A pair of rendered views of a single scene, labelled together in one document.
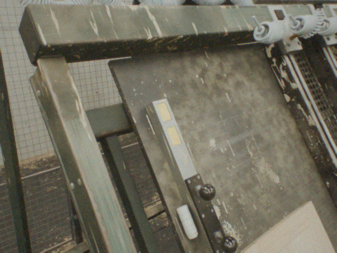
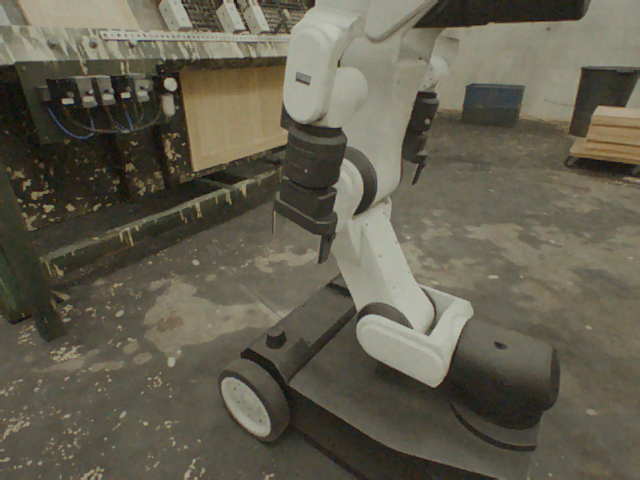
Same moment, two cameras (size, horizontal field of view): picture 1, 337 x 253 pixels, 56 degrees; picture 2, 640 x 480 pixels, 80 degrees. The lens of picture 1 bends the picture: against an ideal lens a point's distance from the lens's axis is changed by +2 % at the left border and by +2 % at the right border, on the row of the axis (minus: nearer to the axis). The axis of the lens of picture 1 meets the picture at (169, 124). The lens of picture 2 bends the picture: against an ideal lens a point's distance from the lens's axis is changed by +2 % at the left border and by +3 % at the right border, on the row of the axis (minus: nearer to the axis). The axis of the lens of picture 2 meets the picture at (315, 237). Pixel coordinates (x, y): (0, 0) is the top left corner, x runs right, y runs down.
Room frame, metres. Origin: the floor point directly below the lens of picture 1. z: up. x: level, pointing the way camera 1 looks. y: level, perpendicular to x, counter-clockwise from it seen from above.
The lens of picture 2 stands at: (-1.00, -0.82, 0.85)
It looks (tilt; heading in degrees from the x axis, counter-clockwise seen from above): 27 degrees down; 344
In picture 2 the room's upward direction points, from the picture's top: straight up
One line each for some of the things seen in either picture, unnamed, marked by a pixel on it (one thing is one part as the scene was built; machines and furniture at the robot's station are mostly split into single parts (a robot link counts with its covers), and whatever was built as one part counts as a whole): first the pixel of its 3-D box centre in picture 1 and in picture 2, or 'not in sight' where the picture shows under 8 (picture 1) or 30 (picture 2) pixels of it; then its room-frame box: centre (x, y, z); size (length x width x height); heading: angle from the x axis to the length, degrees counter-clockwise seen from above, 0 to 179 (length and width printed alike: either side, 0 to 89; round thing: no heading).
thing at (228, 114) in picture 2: not in sight; (247, 107); (1.36, -1.07, 0.53); 0.90 x 0.02 x 0.55; 130
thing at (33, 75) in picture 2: not in sight; (119, 98); (0.51, -0.54, 0.69); 0.50 x 0.14 x 0.24; 130
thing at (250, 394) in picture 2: not in sight; (252, 399); (-0.36, -0.84, 0.10); 0.20 x 0.05 x 0.20; 38
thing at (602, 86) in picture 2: not in sight; (600, 101); (2.14, -4.73, 0.33); 0.52 x 0.51 x 0.65; 128
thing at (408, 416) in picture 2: not in sight; (398, 350); (-0.39, -1.20, 0.19); 0.64 x 0.52 x 0.33; 38
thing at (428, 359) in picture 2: not in sight; (414, 326); (-0.41, -1.22, 0.28); 0.21 x 0.20 x 0.13; 38
